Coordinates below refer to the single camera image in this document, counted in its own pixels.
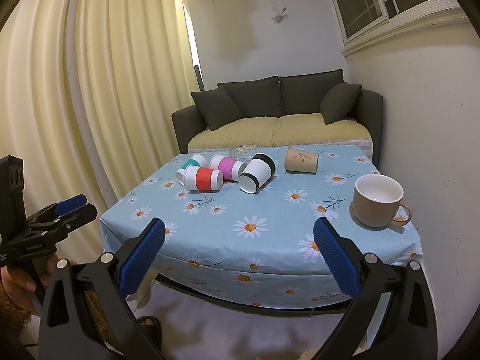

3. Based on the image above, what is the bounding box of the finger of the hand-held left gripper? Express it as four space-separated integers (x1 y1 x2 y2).
28 203 99 241
25 194 88 226

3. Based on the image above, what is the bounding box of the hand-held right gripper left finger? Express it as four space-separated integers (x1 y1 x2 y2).
37 217 167 360

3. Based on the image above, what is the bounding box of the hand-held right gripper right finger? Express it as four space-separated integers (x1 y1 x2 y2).
313 216 440 360

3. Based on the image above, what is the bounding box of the person's left forearm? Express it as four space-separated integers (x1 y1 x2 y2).
0 287 43 347

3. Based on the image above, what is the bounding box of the red band paper cup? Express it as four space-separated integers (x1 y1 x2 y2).
176 165 225 192

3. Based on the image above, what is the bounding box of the brown paper cup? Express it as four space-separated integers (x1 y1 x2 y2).
284 146 320 174

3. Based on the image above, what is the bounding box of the teal band paper cup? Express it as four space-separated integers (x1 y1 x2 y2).
181 153 211 172

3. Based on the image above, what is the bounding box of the black band paper cup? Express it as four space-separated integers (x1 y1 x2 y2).
238 152 277 195

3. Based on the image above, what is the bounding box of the pink band paper cup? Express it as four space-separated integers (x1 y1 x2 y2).
208 153 248 182

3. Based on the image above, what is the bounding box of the person's left hand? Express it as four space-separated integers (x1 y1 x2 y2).
0 253 64 294

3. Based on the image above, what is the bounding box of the beige ceramic mug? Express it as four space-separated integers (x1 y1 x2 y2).
351 174 413 229

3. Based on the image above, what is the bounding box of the dark framed table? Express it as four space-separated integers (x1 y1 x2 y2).
137 266 357 318

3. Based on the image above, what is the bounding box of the black slipper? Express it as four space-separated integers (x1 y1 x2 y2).
136 315 164 360

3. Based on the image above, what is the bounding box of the blue daisy print tablecloth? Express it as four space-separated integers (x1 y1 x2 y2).
100 144 424 307

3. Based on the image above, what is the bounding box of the cream curtain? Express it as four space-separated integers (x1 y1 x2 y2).
0 0 205 257

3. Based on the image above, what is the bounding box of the clear plastic packaging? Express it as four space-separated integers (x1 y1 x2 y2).
230 144 260 159

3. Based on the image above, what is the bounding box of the dark grey sofa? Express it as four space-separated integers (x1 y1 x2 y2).
171 69 384 166

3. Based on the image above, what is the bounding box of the yellow sofa blanket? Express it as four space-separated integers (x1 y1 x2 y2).
187 113 374 155

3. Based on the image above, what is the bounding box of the dark grey throw pillow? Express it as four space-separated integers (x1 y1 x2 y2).
319 82 363 125
190 85 244 131

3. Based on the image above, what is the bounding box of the dark grey back cushion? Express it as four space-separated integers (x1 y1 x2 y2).
217 76 284 119
279 69 345 115

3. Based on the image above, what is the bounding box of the white framed window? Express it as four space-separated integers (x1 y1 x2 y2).
322 0 470 56

